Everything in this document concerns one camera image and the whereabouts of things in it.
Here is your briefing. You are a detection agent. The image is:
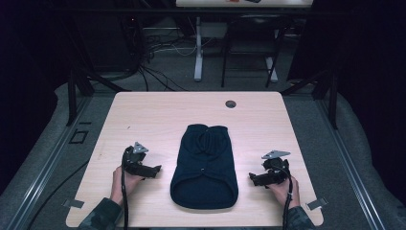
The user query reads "grey table bracket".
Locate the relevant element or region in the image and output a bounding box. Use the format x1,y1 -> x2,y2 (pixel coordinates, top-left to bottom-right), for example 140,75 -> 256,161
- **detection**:
62,198 -> 85,209
305,196 -> 329,211

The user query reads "dark navy pet sweater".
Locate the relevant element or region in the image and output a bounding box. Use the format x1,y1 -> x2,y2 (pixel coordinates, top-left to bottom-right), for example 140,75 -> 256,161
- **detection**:
169,123 -> 239,211

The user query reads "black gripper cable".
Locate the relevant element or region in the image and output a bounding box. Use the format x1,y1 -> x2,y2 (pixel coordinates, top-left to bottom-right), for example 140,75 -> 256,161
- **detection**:
273,164 -> 295,230
121,146 -> 134,230

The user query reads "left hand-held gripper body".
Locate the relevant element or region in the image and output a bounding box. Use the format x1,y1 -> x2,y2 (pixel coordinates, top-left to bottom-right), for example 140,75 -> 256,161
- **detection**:
123,141 -> 149,176

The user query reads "white desk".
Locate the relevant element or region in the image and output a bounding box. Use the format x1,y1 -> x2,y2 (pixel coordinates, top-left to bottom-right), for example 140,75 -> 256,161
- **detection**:
174,0 -> 315,83

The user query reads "tangle of floor cables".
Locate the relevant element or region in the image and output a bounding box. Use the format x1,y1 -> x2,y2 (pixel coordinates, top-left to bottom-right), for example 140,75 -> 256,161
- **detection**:
136,28 -> 199,93

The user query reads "black chair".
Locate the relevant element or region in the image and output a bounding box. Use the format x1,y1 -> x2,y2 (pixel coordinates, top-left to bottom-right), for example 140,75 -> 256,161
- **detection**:
220,13 -> 289,89

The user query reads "black floor cable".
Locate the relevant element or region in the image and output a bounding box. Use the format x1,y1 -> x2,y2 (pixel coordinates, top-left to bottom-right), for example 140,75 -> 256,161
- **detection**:
27,159 -> 90,230

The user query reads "person's right hand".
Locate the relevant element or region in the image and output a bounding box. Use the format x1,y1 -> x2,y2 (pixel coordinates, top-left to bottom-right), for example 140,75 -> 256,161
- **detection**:
265,175 -> 302,210

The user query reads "metal floor rail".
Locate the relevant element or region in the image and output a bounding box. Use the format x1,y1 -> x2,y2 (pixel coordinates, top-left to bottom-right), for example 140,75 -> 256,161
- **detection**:
5,95 -> 94,230
315,95 -> 388,230

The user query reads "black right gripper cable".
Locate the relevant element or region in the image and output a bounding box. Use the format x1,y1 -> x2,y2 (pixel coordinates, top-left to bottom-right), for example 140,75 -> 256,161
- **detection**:
273,164 -> 295,230

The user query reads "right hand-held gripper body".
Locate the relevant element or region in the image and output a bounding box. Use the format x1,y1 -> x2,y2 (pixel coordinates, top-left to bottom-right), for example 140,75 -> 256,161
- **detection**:
260,149 -> 292,186

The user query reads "black metal stand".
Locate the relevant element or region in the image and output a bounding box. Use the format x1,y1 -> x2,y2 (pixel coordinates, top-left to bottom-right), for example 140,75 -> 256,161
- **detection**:
280,67 -> 340,130
64,67 -> 132,127

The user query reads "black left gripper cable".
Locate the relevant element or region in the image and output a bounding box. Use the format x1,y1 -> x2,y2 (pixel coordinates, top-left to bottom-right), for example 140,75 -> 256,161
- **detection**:
121,146 -> 134,230

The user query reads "person's left hand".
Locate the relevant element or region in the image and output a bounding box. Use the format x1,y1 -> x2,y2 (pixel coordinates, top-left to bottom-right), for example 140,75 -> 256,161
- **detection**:
109,166 -> 146,206

